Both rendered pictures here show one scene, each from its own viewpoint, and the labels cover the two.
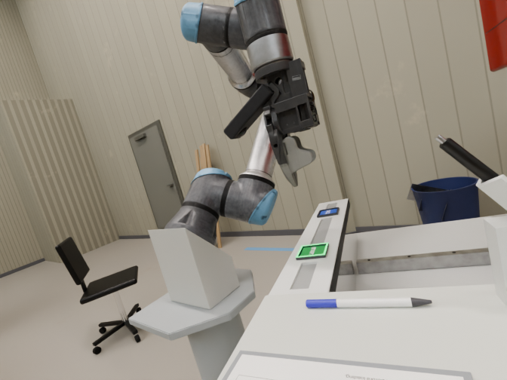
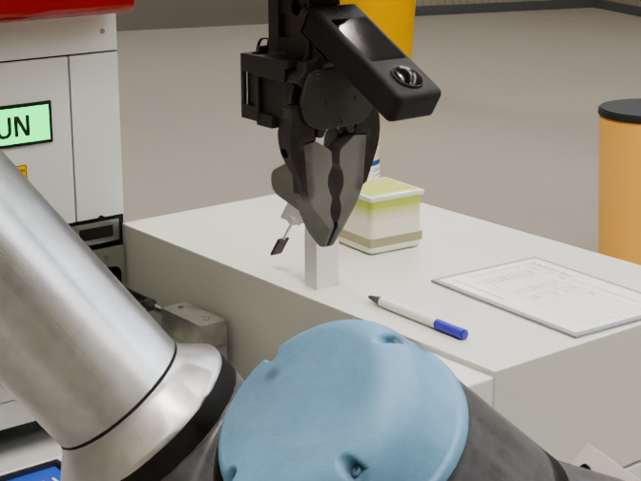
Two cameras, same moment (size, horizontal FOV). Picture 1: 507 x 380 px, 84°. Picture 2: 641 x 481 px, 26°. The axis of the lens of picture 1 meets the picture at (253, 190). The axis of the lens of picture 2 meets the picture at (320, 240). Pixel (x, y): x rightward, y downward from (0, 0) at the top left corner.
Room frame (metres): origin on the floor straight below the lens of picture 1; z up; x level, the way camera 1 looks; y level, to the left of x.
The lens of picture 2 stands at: (1.47, 0.41, 1.40)
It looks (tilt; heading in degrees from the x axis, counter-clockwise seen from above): 16 degrees down; 208
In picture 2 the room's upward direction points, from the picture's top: straight up
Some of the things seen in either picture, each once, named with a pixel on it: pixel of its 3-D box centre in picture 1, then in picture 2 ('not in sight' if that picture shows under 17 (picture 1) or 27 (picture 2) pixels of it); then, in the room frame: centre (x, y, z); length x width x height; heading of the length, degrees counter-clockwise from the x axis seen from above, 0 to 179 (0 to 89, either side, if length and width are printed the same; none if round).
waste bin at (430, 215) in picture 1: (444, 213); not in sight; (2.19, -1.45, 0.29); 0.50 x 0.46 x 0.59; 49
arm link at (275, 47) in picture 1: (271, 57); not in sight; (0.52, -0.09, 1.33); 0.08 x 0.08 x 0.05
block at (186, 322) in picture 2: not in sight; (194, 324); (0.25, -0.38, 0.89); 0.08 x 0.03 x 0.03; 66
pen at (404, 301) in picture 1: (363, 302); (415, 315); (0.31, -0.09, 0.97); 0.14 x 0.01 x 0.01; 64
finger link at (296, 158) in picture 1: (296, 160); (327, 182); (0.50, -0.09, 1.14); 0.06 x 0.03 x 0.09; 66
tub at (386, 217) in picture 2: not in sight; (378, 215); (0.09, -0.23, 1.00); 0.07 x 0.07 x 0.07; 61
